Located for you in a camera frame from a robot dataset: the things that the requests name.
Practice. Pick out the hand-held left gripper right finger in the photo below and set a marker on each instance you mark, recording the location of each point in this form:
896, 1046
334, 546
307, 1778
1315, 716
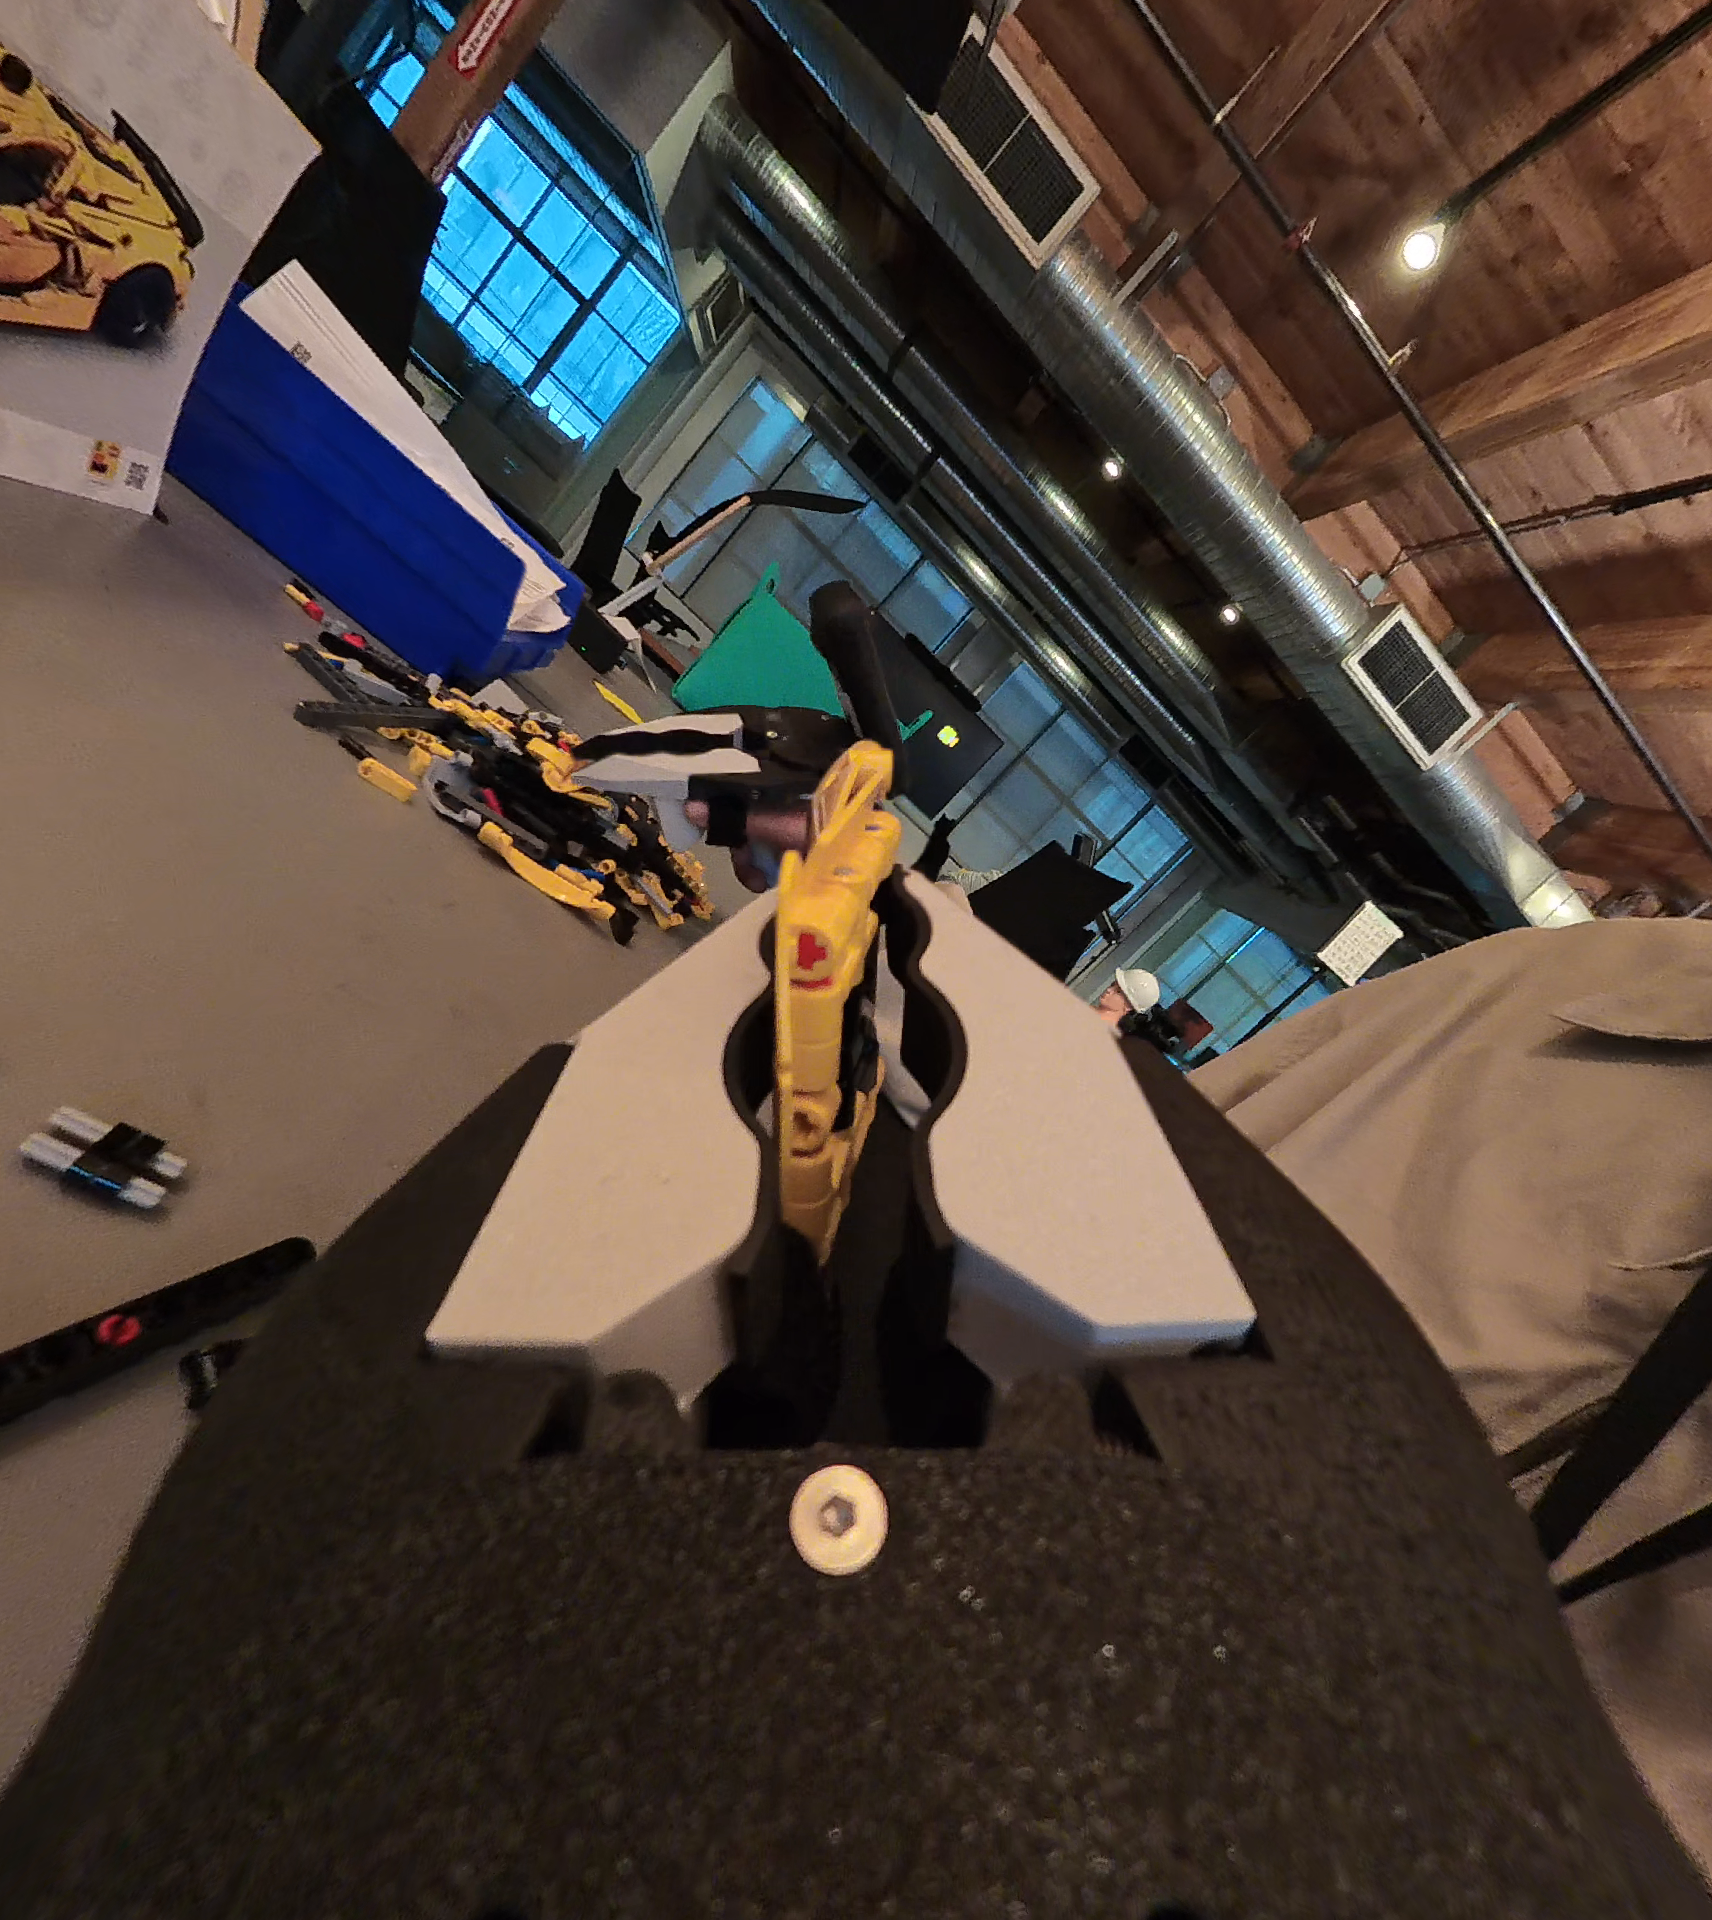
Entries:
1080, 1185

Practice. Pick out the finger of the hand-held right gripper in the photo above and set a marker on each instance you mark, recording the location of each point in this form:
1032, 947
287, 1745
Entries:
661, 772
647, 733

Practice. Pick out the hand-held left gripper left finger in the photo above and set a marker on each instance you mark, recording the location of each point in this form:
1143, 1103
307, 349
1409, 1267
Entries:
601, 1185

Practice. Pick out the yellow toy car hood assembly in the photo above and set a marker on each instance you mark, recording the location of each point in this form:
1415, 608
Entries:
814, 960

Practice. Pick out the grey desk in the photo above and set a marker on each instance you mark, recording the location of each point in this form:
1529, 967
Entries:
196, 931

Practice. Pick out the person's right hand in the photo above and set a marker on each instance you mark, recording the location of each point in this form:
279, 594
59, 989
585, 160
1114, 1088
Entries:
767, 840

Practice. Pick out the yellow paper slip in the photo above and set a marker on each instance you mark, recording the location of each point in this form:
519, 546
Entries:
619, 703

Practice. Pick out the green folded board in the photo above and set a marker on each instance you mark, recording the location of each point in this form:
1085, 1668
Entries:
759, 660

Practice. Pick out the black monitor screen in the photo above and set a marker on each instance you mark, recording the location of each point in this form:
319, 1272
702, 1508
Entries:
947, 704

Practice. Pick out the black box green light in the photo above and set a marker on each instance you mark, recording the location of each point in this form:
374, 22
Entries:
601, 638

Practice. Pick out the pile of yellow black bricks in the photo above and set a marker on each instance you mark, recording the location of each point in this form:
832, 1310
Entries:
527, 781

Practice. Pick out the white notice sheet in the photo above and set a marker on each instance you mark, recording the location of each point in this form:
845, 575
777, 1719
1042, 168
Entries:
1359, 945

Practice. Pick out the person's beige jacket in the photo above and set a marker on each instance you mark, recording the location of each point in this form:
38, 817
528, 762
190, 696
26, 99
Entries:
1470, 1170

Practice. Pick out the blue plastic bin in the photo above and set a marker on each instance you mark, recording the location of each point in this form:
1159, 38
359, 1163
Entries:
317, 480

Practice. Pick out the short black beam red pin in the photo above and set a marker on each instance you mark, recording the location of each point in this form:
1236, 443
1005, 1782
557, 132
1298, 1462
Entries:
210, 1372

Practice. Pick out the white paper sheets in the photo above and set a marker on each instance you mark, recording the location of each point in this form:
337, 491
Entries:
361, 374

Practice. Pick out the large paned window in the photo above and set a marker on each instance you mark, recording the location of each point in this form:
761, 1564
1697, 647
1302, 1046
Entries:
541, 270

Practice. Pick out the black connector white axles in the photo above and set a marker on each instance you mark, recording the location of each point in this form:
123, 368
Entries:
107, 1159

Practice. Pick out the white vent grille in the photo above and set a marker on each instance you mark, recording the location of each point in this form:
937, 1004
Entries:
1411, 687
1014, 143

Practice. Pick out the black beam with red pins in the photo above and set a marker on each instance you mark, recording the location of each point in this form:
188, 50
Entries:
77, 1359

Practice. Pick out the black standing panel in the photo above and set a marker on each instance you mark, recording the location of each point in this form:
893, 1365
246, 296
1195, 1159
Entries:
347, 210

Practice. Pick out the ceiling light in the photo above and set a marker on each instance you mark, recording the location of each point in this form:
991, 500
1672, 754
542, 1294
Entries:
1418, 248

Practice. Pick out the instruction booklet car picture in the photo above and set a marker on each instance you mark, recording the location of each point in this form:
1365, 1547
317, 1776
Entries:
30, 194

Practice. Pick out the silver air duct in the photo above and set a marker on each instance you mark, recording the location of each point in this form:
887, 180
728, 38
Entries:
1187, 435

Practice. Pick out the wooden post red sign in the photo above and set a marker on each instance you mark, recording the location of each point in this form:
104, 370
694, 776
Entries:
474, 69

